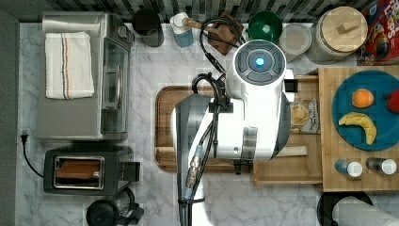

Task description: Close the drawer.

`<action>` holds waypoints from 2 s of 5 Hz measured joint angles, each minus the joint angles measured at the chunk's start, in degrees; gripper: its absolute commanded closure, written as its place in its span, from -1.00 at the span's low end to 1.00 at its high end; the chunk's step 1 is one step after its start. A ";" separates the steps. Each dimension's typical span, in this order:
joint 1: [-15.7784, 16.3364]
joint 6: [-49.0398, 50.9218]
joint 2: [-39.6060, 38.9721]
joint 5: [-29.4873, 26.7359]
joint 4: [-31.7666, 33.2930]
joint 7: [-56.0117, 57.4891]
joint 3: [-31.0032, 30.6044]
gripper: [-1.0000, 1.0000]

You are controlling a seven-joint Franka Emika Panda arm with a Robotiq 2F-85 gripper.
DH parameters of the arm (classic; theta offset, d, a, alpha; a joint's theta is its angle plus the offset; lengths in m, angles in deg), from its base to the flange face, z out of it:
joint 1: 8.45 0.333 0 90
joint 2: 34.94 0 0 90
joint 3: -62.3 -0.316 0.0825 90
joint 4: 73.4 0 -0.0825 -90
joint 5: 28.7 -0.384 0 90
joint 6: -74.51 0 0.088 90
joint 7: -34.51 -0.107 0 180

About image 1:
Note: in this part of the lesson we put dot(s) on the blue white bottle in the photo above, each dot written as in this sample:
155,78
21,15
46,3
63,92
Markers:
183,34

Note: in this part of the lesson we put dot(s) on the dark pepper shaker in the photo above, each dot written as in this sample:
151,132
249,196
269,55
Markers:
381,165

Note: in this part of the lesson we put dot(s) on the bamboo drawer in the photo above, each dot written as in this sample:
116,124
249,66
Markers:
303,170

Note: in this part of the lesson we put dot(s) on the clear lidded container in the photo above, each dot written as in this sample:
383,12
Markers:
295,39

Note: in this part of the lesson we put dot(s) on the wooden utensil holder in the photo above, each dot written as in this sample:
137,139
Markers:
221,34

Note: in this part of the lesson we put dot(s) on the stainless toaster oven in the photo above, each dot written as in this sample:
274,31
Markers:
103,115

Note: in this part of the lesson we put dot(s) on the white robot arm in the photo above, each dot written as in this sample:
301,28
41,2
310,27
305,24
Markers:
242,115

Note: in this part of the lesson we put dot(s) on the orange toy fruit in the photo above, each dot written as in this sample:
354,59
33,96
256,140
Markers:
362,98

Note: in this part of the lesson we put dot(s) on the green mug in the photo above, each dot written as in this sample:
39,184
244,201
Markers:
265,25

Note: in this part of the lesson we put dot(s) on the snack packet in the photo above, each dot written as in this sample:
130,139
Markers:
305,117

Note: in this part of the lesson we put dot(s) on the black cup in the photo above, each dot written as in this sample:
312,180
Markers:
147,25

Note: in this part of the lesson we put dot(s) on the red Froot Loops box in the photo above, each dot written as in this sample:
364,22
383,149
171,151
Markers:
382,43

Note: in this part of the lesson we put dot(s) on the red toy pepper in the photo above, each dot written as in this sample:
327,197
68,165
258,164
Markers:
392,101

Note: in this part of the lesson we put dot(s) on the black coffee grinder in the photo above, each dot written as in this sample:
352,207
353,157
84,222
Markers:
119,210

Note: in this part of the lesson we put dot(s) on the black toaster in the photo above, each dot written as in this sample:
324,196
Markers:
89,169

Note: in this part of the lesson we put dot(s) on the blue plate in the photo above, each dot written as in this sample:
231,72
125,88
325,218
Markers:
386,122

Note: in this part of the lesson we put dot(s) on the yellow toy banana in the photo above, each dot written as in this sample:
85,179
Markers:
362,120

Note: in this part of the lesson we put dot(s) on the white striped towel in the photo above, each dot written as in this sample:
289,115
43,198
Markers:
68,66

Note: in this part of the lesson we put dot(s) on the blue salt shaker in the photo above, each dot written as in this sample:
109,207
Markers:
353,169

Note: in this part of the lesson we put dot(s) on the paper towel roll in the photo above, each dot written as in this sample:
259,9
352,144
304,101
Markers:
351,209

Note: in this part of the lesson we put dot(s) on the white block in drawer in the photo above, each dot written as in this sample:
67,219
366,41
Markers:
293,151

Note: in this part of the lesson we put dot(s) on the jar with wooden lid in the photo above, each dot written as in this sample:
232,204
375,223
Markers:
337,34

